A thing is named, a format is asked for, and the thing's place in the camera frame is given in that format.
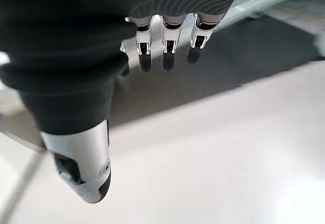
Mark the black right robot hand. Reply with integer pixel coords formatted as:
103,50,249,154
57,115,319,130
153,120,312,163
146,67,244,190
0,0,247,204

